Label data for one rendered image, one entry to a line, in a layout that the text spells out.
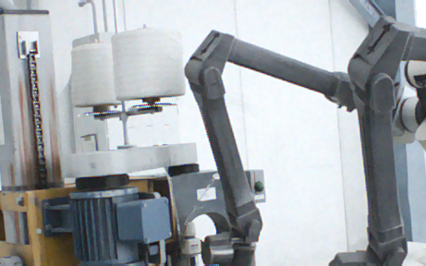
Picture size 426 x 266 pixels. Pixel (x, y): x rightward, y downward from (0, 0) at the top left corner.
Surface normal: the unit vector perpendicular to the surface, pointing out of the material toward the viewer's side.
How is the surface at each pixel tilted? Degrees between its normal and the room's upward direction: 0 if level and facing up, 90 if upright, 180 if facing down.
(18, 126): 90
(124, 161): 90
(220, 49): 104
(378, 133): 118
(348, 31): 90
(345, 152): 90
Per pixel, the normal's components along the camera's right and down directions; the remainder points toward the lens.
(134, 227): -0.49, 0.08
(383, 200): 0.27, 0.50
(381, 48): -0.76, -0.38
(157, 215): 0.87, -0.04
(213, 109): 0.45, 0.38
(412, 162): 0.59, 0.00
